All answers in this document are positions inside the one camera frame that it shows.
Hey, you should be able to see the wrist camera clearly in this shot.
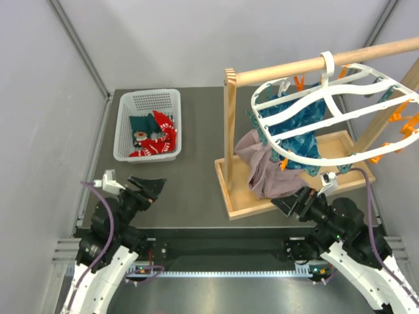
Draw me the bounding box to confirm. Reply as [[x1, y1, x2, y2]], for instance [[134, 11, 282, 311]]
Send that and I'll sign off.
[[318, 172, 338, 196], [93, 169, 126, 195]]

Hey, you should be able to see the red patterned sock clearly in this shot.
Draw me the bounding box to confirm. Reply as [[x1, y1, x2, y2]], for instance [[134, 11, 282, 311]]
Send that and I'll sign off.
[[129, 137, 175, 157], [153, 111, 177, 154]]

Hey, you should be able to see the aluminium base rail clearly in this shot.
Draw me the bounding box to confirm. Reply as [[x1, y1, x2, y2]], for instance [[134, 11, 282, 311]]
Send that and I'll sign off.
[[52, 237, 407, 279]]

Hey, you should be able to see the green reindeer sock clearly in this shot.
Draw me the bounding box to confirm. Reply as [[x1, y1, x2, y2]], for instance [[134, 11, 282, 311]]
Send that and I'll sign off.
[[132, 131, 156, 147]]

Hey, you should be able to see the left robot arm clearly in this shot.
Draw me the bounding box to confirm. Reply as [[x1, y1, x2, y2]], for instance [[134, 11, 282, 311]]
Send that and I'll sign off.
[[61, 171, 166, 313]]

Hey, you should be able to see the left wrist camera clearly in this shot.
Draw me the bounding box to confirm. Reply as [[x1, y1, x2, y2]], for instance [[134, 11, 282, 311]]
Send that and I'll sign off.
[[93, 169, 126, 195]]

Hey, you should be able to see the white plastic basket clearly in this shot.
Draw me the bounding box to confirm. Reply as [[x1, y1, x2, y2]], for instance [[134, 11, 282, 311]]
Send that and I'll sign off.
[[113, 89, 181, 164]]

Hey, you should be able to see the wooden rack stand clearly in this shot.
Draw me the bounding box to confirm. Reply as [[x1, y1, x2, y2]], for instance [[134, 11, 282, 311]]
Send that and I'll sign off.
[[215, 38, 418, 219]]

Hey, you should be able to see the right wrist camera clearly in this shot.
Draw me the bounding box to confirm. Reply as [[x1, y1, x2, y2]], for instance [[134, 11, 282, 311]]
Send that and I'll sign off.
[[318, 172, 338, 196]]

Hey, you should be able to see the white clip hanger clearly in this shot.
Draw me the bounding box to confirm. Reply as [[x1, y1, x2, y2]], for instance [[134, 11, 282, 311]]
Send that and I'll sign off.
[[249, 52, 418, 177]]

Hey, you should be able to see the mauve cloth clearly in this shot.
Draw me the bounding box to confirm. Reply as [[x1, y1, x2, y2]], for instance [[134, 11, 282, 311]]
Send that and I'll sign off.
[[234, 129, 306, 200]]

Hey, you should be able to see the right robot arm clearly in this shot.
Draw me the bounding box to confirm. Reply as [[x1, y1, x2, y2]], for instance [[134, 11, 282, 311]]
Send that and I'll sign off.
[[271, 186, 418, 313]]

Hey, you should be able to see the blue patterned cloth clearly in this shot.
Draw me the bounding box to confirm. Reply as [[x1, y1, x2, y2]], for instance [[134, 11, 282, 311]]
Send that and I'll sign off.
[[258, 81, 328, 171]]

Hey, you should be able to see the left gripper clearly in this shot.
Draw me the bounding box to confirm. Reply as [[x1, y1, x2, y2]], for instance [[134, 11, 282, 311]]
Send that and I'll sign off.
[[113, 174, 168, 237]]

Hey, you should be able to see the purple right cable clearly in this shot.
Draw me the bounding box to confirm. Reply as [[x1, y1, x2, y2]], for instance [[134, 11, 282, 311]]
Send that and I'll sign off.
[[346, 167, 419, 295]]

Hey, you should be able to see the red patterned sock in basket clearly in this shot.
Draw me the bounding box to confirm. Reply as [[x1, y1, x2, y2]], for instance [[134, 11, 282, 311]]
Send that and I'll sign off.
[[129, 137, 175, 157]]

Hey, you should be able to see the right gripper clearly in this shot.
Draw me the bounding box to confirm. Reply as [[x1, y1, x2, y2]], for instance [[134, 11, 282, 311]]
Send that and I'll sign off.
[[270, 184, 347, 239]]

